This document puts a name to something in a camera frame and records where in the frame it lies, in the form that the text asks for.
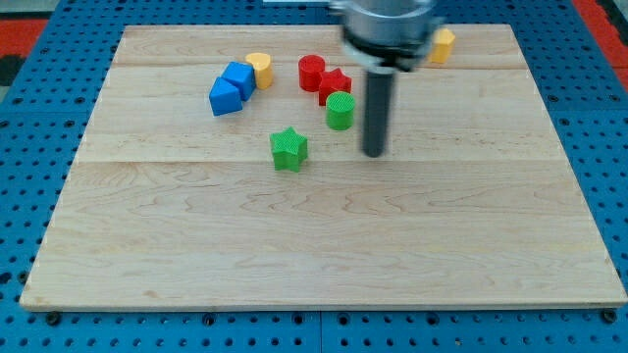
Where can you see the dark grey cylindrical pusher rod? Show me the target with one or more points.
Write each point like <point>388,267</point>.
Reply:
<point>377,106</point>

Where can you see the yellow hexagon block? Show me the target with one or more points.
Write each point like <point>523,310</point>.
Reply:
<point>443,42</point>

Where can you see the wooden board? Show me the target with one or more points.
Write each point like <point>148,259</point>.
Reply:
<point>167,208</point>

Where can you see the red star block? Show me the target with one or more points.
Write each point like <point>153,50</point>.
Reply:
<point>333,81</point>

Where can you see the green cylinder block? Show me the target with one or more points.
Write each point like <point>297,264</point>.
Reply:
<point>340,110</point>

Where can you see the red cylinder block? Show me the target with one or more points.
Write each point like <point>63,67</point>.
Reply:
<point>310,68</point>

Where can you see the green star block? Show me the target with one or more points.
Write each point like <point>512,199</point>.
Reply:
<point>289,149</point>

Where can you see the yellow heart block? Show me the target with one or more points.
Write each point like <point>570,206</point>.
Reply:
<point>263,68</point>

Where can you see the blue cube block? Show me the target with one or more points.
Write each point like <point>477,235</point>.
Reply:
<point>241,76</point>

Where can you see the blue triangle block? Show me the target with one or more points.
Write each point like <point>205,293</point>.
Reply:
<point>224,98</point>

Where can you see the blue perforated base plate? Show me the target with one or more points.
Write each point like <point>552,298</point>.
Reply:
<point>45,112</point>

